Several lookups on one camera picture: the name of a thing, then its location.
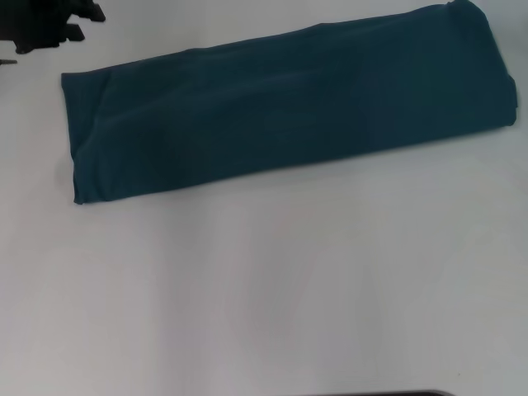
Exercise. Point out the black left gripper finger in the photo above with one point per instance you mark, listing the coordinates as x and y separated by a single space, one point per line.
94 10
75 33

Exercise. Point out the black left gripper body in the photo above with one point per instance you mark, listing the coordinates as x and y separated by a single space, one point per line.
33 20

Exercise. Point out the teal t-shirt with pink lettering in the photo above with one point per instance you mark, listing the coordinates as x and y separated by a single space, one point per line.
288 103

